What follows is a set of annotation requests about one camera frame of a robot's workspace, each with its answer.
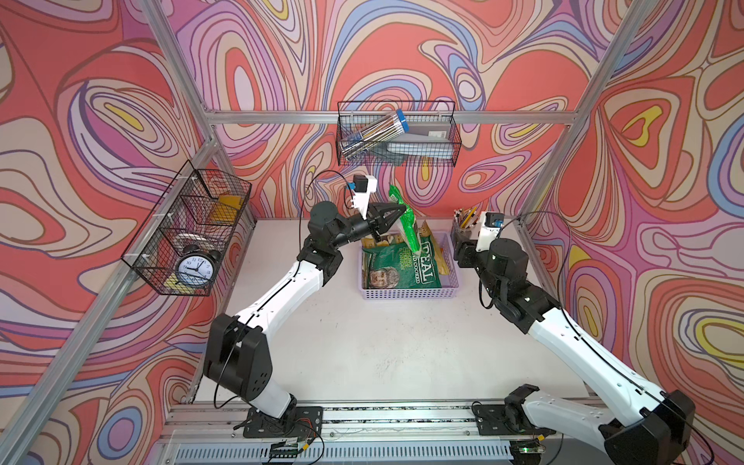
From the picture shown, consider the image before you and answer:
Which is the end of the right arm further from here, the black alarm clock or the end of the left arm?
the black alarm clock

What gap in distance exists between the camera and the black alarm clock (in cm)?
66

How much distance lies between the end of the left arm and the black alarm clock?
14.6 inches

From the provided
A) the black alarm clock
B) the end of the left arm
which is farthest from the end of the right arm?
the black alarm clock

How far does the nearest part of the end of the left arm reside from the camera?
62 cm
